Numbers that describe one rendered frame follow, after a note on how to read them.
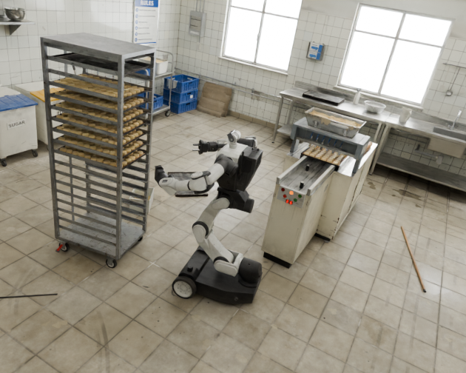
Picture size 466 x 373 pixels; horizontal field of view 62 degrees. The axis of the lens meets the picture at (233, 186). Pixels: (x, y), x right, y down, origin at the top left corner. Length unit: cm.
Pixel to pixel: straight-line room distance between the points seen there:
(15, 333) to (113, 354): 70
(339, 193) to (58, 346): 280
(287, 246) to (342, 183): 87
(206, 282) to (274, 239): 84
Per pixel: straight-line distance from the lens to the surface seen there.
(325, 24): 706
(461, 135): 674
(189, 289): 329
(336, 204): 416
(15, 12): 559
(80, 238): 375
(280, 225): 365
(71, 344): 310
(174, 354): 300
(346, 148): 402
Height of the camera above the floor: 234
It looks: 27 degrees down
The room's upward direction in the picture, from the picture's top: 10 degrees clockwise
